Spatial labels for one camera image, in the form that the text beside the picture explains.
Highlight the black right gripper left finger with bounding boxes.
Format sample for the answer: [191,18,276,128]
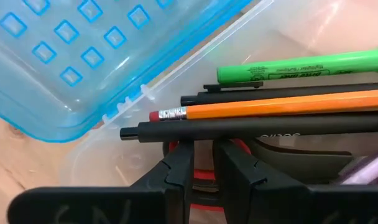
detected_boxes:
[129,140,195,224]

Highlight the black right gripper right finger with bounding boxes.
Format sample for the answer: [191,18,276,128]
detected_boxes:
[212,139,309,224]

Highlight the black click pen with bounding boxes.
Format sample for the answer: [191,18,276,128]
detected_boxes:
[180,81,378,108]
[119,114,378,144]

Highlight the black scissors red grips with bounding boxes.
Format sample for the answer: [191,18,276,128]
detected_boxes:
[162,136,354,213]

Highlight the orange pencil red eraser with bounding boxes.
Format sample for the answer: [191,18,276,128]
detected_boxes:
[149,88,378,123]

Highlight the green highlighter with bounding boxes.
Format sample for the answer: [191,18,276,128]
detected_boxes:
[216,46,378,85]

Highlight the translucent purple pen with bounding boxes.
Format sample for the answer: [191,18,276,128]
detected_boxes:
[337,142,378,187]

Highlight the clear plastic box blue lid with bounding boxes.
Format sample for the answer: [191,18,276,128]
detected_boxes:
[0,0,378,224]

